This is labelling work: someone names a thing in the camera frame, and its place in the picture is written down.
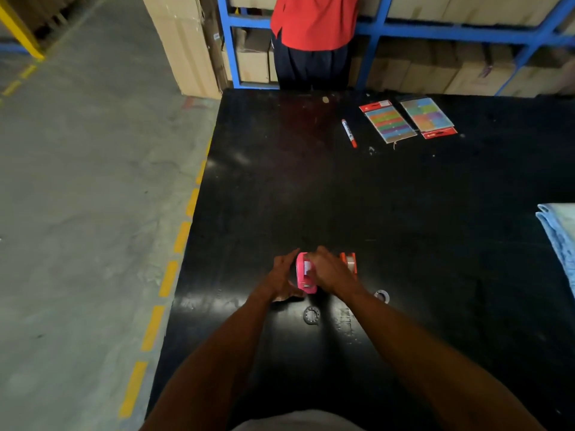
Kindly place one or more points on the person's right hand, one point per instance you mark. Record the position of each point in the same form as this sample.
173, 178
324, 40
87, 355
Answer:
330, 271

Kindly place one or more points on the person's left hand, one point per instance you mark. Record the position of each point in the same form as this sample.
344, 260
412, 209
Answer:
278, 279

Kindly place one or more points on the person's left thumb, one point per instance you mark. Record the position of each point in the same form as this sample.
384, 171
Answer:
291, 256

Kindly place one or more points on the person's right fingers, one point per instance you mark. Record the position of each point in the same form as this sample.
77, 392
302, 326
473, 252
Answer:
315, 260

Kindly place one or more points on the pink tape dispenser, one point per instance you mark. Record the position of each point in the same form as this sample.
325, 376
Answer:
305, 282

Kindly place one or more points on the person's left forearm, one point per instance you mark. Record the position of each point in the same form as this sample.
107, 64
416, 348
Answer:
211, 368

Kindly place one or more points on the person's right forearm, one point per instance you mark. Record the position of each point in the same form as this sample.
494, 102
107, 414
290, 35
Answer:
431, 368

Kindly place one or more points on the orange tape dispenser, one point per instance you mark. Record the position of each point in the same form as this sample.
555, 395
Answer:
350, 262

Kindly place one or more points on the clear tape roll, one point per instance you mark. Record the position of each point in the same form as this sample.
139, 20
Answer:
382, 295

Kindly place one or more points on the red and white marker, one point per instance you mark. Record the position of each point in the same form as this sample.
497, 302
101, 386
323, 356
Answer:
349, 133

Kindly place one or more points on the colourful sticky tab pack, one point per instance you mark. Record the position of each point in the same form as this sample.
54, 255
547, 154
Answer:
428, 116
388, 122

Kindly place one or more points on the blue metal rack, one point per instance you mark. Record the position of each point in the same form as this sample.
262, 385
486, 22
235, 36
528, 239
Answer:
373, 33

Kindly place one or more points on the row of cardboard boxes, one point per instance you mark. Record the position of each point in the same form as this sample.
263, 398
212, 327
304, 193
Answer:
453, 67

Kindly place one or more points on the tall cardboard box stack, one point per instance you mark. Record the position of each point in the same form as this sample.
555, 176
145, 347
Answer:
184, 40

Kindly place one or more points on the light blue cloth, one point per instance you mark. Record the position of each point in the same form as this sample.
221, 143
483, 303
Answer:
559, 237

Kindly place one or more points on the yellow metal post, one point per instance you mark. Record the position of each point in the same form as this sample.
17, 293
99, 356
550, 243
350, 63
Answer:
20, 29

